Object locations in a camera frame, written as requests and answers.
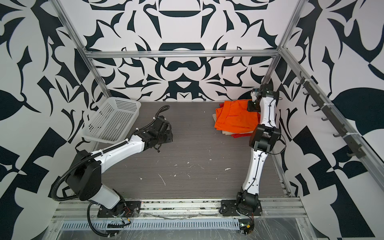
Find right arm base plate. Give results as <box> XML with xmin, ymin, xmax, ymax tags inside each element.
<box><xmin>219</xmin><ymin>200</ymin><xmax>263</xmax><ymax>217</ymax></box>

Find aluminium frame right side bar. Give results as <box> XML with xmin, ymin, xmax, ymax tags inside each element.
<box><xmin>278</xmin><ymin>48</ymin><xmax>384</xmax><ymax>189</ymax></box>

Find aluminium frame right post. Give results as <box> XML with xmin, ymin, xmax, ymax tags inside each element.
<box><xmin>260</xmin><ymin>0</ymin><xmax>308</xmax><ymax>89</ymax></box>

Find red shorts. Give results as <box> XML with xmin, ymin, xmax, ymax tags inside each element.
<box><xmin>218</xmin><ymin>101</ymin><xmax>256</xmax><ymax>139</ymax></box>

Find aluminium mounting rail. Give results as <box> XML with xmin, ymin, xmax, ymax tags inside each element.
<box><xmin>52</xmin><ymin>198</ymin><xmax>307</xmax><ymax>220</ymax></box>

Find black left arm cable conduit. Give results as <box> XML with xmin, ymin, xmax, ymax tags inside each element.
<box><xmin>50</xmin><ymin>104</ymin><xmax>171</xmax><ymax>238</ymax></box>

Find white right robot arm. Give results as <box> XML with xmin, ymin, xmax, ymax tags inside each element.
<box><xmin>236</xmin><ymin>83</ymin><xmax>281</xmax><ymax>216</ymax></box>

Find black hook rack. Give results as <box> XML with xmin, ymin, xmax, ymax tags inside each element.
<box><xmin>298</xmin><ymin>71</ymin><xmax>367</xmax><ymax>159</ymax></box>

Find aluminium frame horizontal bar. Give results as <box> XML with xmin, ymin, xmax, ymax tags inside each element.
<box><xmin>86</xmin><ymin>50</ymin><xmax>277</xmax><ymax>59</ymax></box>

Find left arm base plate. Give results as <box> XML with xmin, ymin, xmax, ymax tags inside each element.
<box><xmin>97</xmin><ymin>201</ymin><xmax>142</xmax><ymax>218</ymax></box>

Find aluminium frame post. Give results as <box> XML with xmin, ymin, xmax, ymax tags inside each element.
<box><xmin>260</xmin><ymin>0</ymin><xmax>308</xmax><ymax>89</ymax></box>
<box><xmin>50</xmin><ymin>0</ymin><xmax>112</xmax><ymax>98</ymax></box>

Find orange shorts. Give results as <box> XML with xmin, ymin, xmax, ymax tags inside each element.
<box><xmin>214</xmin><ymin>99</ymin><xmax>261</xmax><ymax>134</ymax></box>

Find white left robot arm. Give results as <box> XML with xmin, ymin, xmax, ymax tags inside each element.
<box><xmin>65</xmin><ymin>116</ymin><xmax>173</xmax><ymax>212</ymax></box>

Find beige shorts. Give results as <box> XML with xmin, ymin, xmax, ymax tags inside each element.
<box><xmin>212</xmin><ymin>114</ymin><xmax>253</xmax><ymax>135</ymax></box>

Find white plastic laundry basket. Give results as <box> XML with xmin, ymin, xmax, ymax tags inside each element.
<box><xmin>82</xmin><ymin>97</ymin><xmax>141</xmax><ymax>144</ymax></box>

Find white slotted cable duct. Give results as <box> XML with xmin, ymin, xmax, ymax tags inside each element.
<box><xmin>61</xmin><ymin>219</ymin><xmax>240</xmax><ymax>231</ymax></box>

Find aluminium frame left post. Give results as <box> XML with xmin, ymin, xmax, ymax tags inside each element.
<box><xmin>50</xmin><ymin>0</ymin><xmax>112</xmax><ymax>98</ymax></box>

